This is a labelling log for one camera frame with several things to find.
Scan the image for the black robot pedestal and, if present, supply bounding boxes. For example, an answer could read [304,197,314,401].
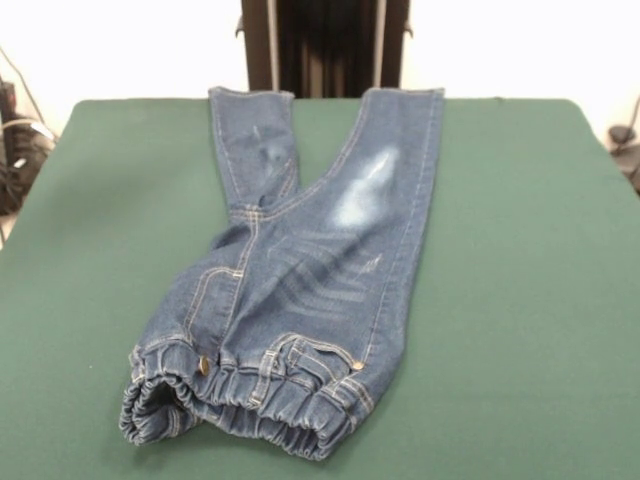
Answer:
[234,0,415,99]

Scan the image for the blue denim jeans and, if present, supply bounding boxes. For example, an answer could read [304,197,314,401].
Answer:
[117,86,447,461]

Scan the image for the dark green tablecloth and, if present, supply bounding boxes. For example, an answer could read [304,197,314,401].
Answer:
[0,97,640,480]

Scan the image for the black cable bundle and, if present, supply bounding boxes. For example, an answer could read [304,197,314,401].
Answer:
[0,77,57,217]

